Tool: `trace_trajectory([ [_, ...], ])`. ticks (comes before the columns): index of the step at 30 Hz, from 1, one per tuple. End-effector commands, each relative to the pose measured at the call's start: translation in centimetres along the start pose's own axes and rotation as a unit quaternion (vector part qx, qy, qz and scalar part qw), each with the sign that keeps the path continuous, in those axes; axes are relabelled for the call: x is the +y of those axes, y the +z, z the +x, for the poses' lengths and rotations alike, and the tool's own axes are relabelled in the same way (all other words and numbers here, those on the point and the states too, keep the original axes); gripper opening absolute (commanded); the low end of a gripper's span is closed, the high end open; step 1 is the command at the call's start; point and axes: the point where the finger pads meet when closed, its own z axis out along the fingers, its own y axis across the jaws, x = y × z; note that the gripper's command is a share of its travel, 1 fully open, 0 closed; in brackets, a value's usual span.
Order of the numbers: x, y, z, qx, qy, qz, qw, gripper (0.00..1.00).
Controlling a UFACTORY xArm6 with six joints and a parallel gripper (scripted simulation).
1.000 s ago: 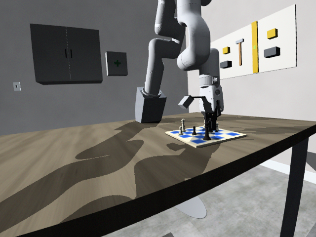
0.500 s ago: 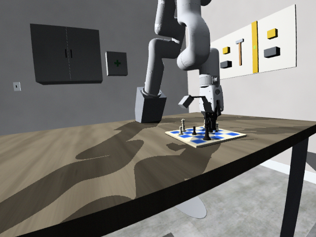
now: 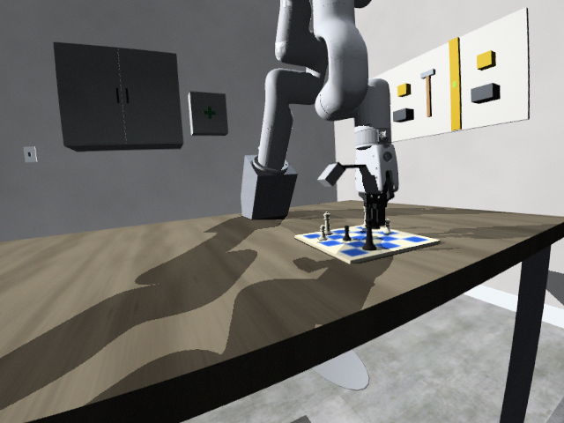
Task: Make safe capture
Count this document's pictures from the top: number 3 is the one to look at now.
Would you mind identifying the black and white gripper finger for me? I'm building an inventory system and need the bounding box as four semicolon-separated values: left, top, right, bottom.
371;170;395;226
359;193;374;219

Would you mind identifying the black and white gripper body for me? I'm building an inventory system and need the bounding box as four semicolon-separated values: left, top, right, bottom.
355;143;399;194

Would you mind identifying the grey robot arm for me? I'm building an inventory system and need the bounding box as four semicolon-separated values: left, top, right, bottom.
253;0;391;174

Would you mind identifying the blue and cream chessboard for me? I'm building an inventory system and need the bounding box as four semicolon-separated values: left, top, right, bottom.
295;225;441;264

